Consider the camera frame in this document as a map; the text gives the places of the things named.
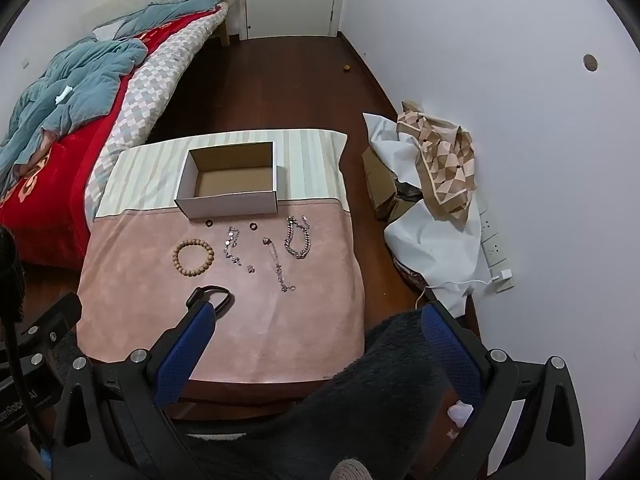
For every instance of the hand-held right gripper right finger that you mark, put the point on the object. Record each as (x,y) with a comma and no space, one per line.
(450,350)

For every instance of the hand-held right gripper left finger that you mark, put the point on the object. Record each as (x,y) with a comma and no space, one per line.
(187,350)

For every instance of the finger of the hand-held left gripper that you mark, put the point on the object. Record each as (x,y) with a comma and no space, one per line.
(55,317)

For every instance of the black wristband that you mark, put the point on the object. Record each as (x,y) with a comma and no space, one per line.
(220,288)

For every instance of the white cardboard box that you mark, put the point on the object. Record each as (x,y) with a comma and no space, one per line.
(225,207)

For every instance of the white tissue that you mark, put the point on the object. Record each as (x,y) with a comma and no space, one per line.
(460,412)

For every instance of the dark fuzzy cloth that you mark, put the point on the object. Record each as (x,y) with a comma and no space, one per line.
(9,270)

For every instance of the wooden table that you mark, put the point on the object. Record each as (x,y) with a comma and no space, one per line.
(240,402)

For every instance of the white charger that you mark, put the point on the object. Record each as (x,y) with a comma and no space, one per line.
(502,276)

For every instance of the white bag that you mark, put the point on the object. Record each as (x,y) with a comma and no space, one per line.
(430,250)

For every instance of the pink cloth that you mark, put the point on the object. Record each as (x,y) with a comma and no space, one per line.
(300,320)

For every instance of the person's dark fuzzy trousers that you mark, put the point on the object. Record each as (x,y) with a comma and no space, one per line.
(325,410)

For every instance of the bed with red blanket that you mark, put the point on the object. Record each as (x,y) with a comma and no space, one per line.
(60,170)

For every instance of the grey fuzzy slipper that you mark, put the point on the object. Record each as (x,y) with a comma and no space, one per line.
(352,470)

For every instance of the striped cloth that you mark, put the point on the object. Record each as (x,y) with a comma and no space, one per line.
(140,175)

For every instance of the brown cardboard box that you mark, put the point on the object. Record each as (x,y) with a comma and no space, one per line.
(380,185)

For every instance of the beige geometric patterned scarf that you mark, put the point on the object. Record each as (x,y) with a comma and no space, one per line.
(445,160)

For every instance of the white paper tag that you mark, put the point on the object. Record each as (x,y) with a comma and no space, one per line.
(65,94)

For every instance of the blue-grey quilt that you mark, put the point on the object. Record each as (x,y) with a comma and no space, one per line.
(90,80)

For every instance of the checkered bed sheet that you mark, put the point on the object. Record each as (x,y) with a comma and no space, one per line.
(150,90)

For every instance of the white cloth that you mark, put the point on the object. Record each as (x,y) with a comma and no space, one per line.
(105,32)

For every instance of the white wall socket strip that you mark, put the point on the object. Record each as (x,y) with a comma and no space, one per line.
(495,250)

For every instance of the round wall hole cap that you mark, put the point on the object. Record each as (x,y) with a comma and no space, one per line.
(590,62)

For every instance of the wooden bed frame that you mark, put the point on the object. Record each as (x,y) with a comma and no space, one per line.
(229,30)

